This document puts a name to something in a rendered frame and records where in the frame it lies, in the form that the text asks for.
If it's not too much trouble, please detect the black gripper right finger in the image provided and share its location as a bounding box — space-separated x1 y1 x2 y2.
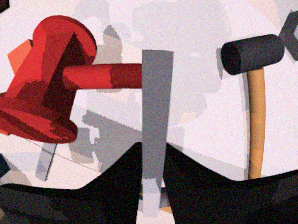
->
162 143 298 224

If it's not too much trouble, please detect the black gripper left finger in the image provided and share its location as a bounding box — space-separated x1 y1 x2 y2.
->
0 141 142 224

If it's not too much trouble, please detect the wooden-handled mallet with black head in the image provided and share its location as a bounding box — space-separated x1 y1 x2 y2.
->
221 34 285 180

